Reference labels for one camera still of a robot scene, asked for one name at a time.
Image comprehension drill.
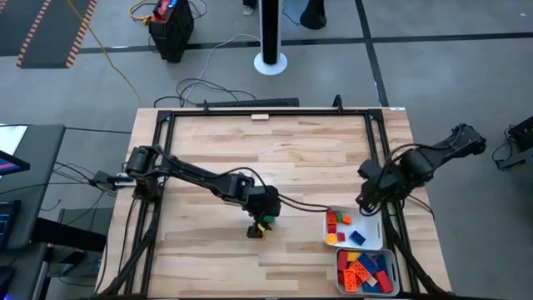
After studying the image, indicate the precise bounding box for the black desk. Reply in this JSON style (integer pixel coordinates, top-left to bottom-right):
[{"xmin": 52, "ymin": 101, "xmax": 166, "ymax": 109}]
[{"xmin": 0, "ymin": 123, "xmax": 67, "ymax": 251}]

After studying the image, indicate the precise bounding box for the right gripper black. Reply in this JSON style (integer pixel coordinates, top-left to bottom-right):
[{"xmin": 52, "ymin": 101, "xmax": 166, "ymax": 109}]
[{"xmin": 356, "ymin": 158, "xmax": 403, "ymax": 216}]

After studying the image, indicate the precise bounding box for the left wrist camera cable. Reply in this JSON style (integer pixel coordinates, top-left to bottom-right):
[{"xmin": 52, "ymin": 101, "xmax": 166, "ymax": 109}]
[{"xmin": 239, "ymin": 166, "xmax": 334, "ymax": 213}]

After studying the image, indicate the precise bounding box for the black keyboard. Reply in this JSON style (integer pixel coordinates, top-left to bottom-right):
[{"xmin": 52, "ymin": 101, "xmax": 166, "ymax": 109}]
[{"xmin": 0, "ymin": 199, "xmax": 22, "ymax": 251}]

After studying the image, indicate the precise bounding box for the black aluminium table frame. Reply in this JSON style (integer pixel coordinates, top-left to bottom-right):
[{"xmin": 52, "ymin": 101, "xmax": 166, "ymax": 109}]
[{"xmin": 96, "ymin": 94, "xmax": 453, "ymax": 300}]

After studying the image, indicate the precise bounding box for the lit display screen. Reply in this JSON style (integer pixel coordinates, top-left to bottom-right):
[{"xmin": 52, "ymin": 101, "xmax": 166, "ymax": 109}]
[{"xmin": 0, "ymin": 149, "xmax": 32, "ymax": 177}]

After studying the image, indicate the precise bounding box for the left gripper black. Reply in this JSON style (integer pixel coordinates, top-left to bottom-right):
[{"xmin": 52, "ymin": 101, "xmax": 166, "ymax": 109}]
[{"xmin": 245, "ymin": 185, "xmax": 282, "ymax": 240}]

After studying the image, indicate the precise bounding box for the small blue toy brick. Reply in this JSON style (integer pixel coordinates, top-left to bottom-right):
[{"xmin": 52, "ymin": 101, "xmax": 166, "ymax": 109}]
[{"xmin": 348, "ymin": 230, "xmax": 367, "ymax": 247}]

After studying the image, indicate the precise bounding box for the white floor cable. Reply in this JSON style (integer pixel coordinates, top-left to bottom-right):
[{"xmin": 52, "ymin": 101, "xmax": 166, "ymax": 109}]
[{"xmin": 182, "ymin": 32, "xmax": 262, "ymax": 105}]

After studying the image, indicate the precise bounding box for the black crate with red top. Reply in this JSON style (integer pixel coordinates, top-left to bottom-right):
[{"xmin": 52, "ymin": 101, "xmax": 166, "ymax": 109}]
[{"xmin": 148, "ymin": 0, "xmax": 196, "ymax": 64}]

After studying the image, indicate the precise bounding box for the yellow floor cable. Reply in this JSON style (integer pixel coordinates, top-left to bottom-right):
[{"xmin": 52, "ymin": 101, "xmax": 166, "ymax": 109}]
[{"xmin": 66, "ymin": 0, "xmax": 153, "ymax": 108}]

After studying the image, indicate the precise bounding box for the white plastic handled bin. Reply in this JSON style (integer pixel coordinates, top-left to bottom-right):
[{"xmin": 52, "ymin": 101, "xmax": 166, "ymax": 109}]
[
  {"xmin": 322, "ymin": 206, "xmax": 385, "ymax": 252},
  {"xmin": 334, "ymin": 247, "xmax": 401, "ymax": 298}
]

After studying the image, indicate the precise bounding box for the white paper sheet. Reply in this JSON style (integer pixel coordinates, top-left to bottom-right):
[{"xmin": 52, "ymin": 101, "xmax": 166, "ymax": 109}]
[{"xmin": 0, "ymin": 124, "xmax": 28, "ymax": 156}]

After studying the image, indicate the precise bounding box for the big orange toy brick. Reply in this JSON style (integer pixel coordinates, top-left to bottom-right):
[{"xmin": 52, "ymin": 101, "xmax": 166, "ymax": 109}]
[
  {"xmin": 342, "ymin": 269, "xmax": 358, "ymax": 293},
  {"xmin": 349, "ymin": 260, "xmax": 372, "ymax": 283}
]

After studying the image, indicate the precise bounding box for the pole stand with white base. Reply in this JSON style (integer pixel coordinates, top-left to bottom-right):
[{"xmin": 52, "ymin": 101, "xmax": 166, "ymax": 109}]
[{"xmin": 253, "ymin": 0, "xmax": 288, "ymax": 77}]

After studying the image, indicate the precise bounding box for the black machine with cables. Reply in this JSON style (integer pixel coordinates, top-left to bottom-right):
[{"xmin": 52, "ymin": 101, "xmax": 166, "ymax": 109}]
[{"xmin": 493, "ymin": 115, "xmax": 533, "ymax": 172}]

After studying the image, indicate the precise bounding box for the long blue toy brick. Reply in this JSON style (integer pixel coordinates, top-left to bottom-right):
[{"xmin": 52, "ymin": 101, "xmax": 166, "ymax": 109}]
[{"xmin": 357, "ymin": 253, "xmax": 378, "ymax": 275}]

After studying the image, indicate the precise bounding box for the black mat with striped edges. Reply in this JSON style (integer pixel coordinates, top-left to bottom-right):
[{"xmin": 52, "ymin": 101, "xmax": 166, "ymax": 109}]
[{"xmin": 15, "ymin": 0, "xmax": 99, "ymax": 70}]

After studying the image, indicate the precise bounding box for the black power strip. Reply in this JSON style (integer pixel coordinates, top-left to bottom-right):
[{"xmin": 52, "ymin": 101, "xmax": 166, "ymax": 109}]
[{"xmin": 195, "ymin": 97, "xmax": 301, "ymax": 108}]

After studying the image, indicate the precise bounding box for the black low cabinet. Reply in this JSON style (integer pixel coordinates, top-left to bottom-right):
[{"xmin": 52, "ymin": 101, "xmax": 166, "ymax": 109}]
[{"xmin": 32, "ymin": 207, "xmax": 114, "ymax": 253}]

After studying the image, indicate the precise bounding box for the black floor cable loop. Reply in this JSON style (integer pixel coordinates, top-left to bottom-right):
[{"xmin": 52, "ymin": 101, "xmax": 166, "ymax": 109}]
[{"xmin": 152, "ymin": 77, "xmax": 257, "ymax": 108}]

